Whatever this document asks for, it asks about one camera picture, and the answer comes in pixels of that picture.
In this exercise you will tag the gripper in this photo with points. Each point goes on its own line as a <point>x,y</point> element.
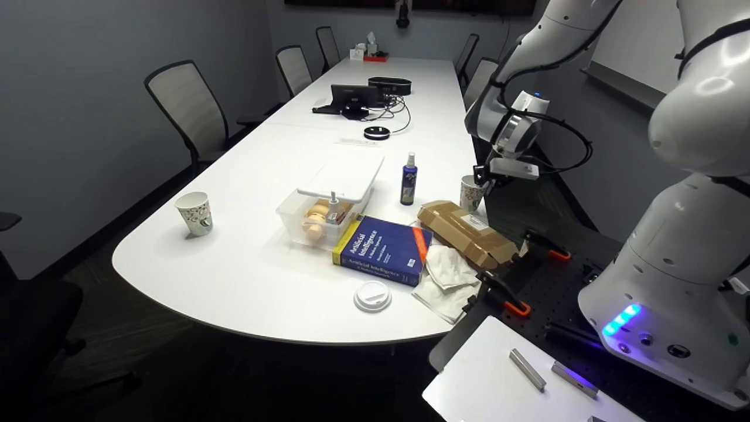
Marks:
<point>483,173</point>

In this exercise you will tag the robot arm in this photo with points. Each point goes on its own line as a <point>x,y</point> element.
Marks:
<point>691,264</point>

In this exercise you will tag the patterned paper coffee cup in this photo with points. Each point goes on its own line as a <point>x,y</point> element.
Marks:
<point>470,194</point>
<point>195,214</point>

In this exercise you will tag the white plastic cup lid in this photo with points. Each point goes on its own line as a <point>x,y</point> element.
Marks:
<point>372,296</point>

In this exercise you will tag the brown cardboard box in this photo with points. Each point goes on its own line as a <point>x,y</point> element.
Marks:
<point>463,233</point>

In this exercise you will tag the blue spray bottle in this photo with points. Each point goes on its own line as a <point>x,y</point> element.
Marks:
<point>409,181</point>

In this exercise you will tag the black clamp orange tips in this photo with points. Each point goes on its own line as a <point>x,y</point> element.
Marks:
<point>501,293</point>
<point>548,245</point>

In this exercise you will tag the row of office chairs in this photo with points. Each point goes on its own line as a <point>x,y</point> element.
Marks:
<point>481,76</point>

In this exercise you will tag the crumpled white cloth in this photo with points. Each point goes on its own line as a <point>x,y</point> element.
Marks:
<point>448,281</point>

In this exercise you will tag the black round puck device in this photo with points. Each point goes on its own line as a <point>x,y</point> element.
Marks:
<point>377,132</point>

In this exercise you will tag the blue hardcover book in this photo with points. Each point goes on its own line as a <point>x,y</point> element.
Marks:
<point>381,249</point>

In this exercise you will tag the black oval conference speaker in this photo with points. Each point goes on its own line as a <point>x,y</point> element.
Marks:
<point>389,85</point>

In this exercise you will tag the clear flat plastic sleeve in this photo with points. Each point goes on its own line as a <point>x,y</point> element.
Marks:
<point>357,142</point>

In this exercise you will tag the white container lid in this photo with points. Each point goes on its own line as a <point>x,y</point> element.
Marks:
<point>345,176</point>

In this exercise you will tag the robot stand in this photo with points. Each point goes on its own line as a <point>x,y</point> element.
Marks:
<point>551,293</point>

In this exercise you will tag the black tablet screen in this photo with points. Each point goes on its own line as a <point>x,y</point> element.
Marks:
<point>353,95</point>

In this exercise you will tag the small pump bottle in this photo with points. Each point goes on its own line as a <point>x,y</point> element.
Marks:
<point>334,210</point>

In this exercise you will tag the red tray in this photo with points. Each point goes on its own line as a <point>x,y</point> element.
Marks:
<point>376,57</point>

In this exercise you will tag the black remote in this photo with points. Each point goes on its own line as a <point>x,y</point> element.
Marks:
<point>325,109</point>

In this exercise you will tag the tan wooden pieces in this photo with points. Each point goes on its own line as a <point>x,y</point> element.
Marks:
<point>316,221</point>

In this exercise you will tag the white tissue box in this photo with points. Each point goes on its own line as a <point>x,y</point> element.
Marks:
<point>358,53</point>

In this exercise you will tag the black webcam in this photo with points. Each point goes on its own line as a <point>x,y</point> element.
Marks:
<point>402,14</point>

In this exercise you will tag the clear plastic container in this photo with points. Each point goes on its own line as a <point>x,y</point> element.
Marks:
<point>299,218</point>

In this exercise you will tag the office chair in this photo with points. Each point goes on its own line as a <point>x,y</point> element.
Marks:
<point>293,69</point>
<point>184,99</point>
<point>328,46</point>

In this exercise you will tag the short metal bar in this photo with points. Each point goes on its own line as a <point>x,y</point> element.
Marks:
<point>574,380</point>
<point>527,369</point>

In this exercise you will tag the whiteboard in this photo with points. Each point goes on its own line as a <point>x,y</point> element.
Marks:
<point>638,47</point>

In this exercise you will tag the white board sheet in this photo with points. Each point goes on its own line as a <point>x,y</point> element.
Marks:
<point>486,381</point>

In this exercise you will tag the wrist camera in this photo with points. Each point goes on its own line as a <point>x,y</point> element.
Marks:
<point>514,169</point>

